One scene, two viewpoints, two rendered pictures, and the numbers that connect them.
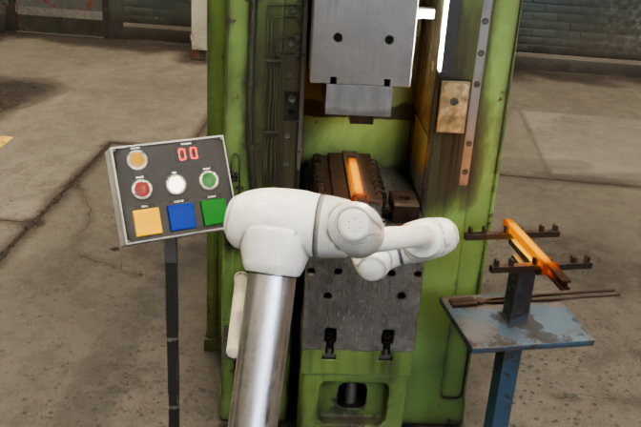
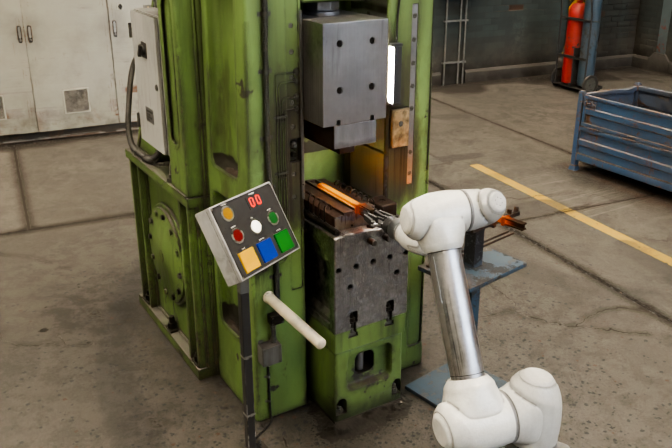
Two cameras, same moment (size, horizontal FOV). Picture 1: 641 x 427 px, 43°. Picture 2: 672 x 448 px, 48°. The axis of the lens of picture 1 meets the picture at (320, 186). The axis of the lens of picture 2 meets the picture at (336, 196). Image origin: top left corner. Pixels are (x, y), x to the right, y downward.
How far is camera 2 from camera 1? 136 cm
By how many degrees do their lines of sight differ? 26
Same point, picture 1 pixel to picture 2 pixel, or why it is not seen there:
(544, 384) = not seen: hidden behind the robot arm
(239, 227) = (426, 223)
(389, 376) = (391, 336)
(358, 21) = (351, 76)
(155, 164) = (239, 214)
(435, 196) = (393, 196)
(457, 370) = (415, 322)
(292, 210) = (455, 202)
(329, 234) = (481, 212)
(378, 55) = (365, 99)
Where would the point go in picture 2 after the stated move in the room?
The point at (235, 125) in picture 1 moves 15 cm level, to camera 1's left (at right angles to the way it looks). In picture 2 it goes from (256, 174) to (221, 180)
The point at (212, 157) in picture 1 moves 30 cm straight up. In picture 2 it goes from (269, 200) to (266, 122)
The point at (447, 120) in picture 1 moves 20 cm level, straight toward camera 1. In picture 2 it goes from (398, 138) to (417, 150)
